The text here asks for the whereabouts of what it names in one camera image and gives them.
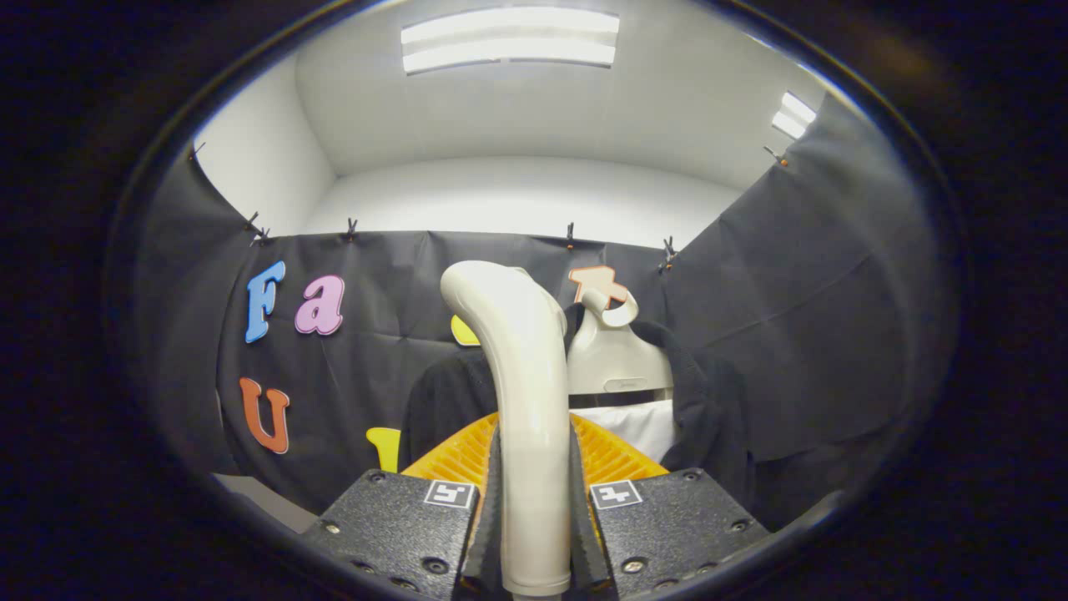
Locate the grey cabinet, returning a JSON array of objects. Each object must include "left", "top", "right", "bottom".
[{"left": 213, "top": 473, "right": 322, "bottom": 535}]

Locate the rectangular ceiling light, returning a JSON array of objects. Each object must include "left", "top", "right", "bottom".
[{"left": 400, "top": 7, "right": 620, "bottom": 76}]

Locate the white garment steamer head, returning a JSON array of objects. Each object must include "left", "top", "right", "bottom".
[{"left": 440, "top": 260, "right": 575, "bottom": 598}]

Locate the black backdrop cloth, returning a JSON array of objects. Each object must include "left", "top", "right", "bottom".
[{"left": 133, "top": 92, "right": 960, "bottom": 535}]

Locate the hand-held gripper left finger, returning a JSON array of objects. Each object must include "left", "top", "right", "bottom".
[{"left": 299, "top": 412, "right": 506, "bottom": 601}]

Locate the small ceiling light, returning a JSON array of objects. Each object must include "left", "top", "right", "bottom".
[{"left": 772, "top": 90, "right": 819, "bottom": 141}]

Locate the black jacket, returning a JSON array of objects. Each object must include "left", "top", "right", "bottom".
[{"left": 398, "top": 302, "right": 756, "bottom": 535}]

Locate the white mannequin stand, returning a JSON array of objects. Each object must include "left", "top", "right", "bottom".
[{"left": 566, "top": 288, "right": 675, "bottom": 410}]

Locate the row of small backdrop clips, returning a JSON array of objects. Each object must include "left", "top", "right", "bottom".
[{"left": 188, "top": 142, "right": 789, "bottom": 272}]

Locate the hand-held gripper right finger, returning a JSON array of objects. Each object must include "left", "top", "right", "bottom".
[{"left": 569, "top": 412, "right": 770, "bottom": 601}]

